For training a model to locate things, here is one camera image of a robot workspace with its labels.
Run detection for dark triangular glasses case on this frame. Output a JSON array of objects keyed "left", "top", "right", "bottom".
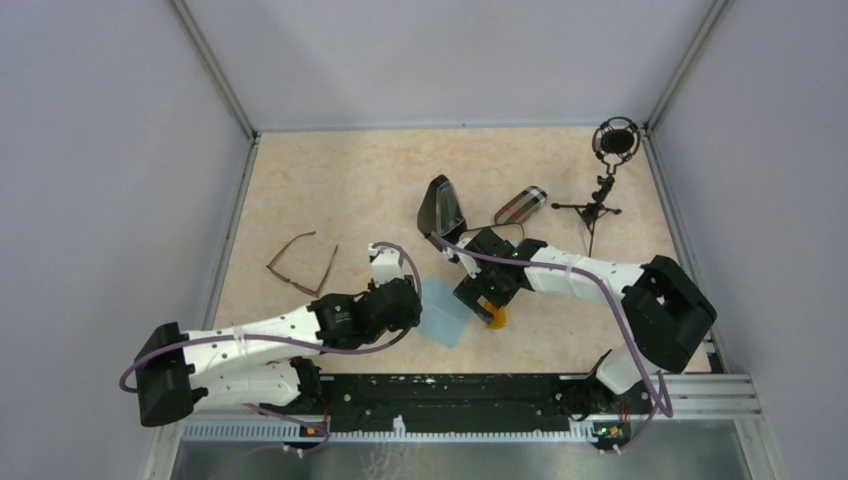
[{"left": 417, "top": 174, "right": 468, "bottom": 240}]

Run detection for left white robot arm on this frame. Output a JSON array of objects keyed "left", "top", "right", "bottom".
[{"left": 119, "top": 276, "right": 422, "bottom": 428}]

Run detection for plaid glasses case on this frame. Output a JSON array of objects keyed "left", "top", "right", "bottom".
[{"left": 493, "top": 185, "right": 548, "bottom": 225}]

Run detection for grey slotted cable duct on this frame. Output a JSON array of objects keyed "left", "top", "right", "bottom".
[{"left": 182, "top": 417, "right": 598, "bottom": 443}]

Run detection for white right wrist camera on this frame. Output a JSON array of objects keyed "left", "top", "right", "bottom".
[{"left": 457, "top": 245, "right": 481, "bottom": 278}]

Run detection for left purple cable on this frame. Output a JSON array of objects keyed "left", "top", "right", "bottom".
[{"left": 119, "top": 241, "right": 425, "bottom": 458}]

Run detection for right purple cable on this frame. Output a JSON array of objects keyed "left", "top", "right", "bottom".
[{"left": 429, "top": 231, "right": 675, "bottom": 455}]

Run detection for blue cleaning cloth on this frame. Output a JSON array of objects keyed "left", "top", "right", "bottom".
[{"left": 416, "top": 276, "right": 472, "bottom": 348}]

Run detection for orange tinted sunglasses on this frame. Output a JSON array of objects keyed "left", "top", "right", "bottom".
[{"left": 483, "top": 300, "right": 508, "bottom": 329}]

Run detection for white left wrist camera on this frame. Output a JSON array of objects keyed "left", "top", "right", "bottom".
[{"left": 368, "top": 243, "right": 405, "bottom": 287}]

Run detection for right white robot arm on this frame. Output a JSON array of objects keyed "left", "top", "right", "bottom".
[{"left": 436, "top": 228, "right": 717, "bottom": 412}]

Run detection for brown frame sunglasses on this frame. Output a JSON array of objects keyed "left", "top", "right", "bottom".
[{"left": 265, "top": 231, "right": 339, "bottom": 298}]

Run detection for purple cable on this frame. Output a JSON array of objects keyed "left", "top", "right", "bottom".
[
  {"left": 429, "top": 231, "right": 675, "bottom": 455},
  {"left": 119, "top": 241, "right": 425, "bottom": 458}
]

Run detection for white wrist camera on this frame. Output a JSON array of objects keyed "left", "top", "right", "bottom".
[
  {"left": 457, "top": 245, "right": 481, "bottom": 278},
  {"left": 368, "top": 243, "right": 405, "bottom": 287}
]

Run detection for black textured glasses case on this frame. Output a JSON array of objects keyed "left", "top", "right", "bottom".
[{"left": 459, "top": 223, "right": 526, "bottom": 246}]

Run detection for black microphone on tripod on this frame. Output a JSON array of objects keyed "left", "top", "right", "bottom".
[{"left": 551, "top": 116, "right": 642, "bottom": 256}]

